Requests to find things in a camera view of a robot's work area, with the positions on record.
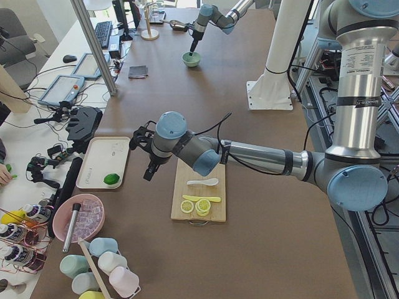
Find yellow cup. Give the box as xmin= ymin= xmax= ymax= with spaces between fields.
xmin=79 ymin=290 xmax=105 ymax=299

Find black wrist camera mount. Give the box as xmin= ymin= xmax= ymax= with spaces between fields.
xmin=129 ymin=120 xmax=156 ymax=153

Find light blue cup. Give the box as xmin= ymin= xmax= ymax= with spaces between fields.
xmin=89 ymin=237 xmax=118 ymax=257

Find blue teach pendant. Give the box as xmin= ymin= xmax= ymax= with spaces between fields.
xmin=38 ymin=75 xmax=85 ymax=107
xmin=71 ymin=53 xmax=101 ymax=80

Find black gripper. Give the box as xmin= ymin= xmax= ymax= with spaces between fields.
xmin=143 ymin=136 xmax=171 ymax=181
xmin=190 ymin=24 xmax=204 ymax=55

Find black computer mouse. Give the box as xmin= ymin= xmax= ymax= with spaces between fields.
xmin=62 ymin=55 xmax=77 ymax=64

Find pink cup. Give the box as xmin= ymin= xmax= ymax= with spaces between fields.
xmin=108 ymin=267 xmax=140 ymax=298

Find copper wire bottle rack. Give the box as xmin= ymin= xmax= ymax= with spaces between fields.
xmin=1 ymin=204 xmax=52 ymax=274

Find green cup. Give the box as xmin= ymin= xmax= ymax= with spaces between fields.
xmin=59 ymin=255 xmax=89 ymax=279

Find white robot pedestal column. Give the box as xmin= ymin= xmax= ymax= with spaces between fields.
xmin=247 ymin=0 xmax=312 ymax=110

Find folded grey cloth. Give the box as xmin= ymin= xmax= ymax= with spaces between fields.
xmin=128 ymin=65 xmax=148 ymax=79

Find blue teach pendant far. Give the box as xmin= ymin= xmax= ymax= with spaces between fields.
xmin=71 ymin=53 xmax=101 ymax=80

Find yellow plastic knife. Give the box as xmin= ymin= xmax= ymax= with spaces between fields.
xmin=183 ymin=195 xmax=221 ymax=202

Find green lime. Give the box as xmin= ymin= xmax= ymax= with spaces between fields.
xmin=103 ymin=173 xmax=120 ymax=186

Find wooden mug tree stand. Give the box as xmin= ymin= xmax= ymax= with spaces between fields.
xmin=138 ymin=1 xmax=163 ymax=40

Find white wire cup rack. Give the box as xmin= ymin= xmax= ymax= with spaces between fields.
xmin=78 ymin=239 xmax=142 ymax=298

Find stacked lemon slices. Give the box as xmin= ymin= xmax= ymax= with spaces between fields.
xmin=195 ymin=198 xmax=211 ymax=217

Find lemon slice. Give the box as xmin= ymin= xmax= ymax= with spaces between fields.
xmin=180 ymin=200 xmax=195 ymax=214

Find metal ice scoop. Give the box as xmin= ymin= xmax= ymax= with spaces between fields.
xmin=161 ymin=20 xmax=189 ymax=32

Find light green ceramic bowl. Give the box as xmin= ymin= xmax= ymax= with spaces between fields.
xmin=182 ymin=52 xmax=201 ymax=67

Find pink bowl with ice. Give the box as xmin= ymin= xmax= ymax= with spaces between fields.
xmin=52 ymin=194 xmax=105 ymax=243

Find white mint cup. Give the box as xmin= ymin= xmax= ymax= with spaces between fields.
xmin=98 ymin=251 xmax=128 ymax=275

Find white ceramic spoon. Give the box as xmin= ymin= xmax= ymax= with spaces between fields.
xmin=186 ymin=178 xmax=219 ymax=187

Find cream rabbit tray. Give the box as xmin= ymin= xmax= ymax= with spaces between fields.
xmin=75 ymin=136 xmax=130 ymax=189

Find wooden cutting board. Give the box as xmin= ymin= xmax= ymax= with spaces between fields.
xmin=171 ymin=159 xmax=226 ymax=222

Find aluminium frame post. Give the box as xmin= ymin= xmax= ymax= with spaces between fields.
xmin=70 ymin=0 xmax=117 ymax=96

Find yellow lemon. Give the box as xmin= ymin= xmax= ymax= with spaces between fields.
xmin=1 ymin=210 xmax=26 ymax=224

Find black monitor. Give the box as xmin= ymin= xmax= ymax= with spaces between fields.
xmin=112 ymin=0 xmax=141 ymax=41

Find steel muddler black tip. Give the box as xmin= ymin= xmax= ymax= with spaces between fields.
xmin=62 ymin=203 xmax=82 ymax=254

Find black keyboard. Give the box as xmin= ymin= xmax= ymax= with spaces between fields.
xmin=94 ymin=21 xmax=113 ymax=49

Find blue teach pendant near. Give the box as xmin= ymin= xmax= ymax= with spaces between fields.
xmin=38 ymin=75 xmax=85 ymax=107

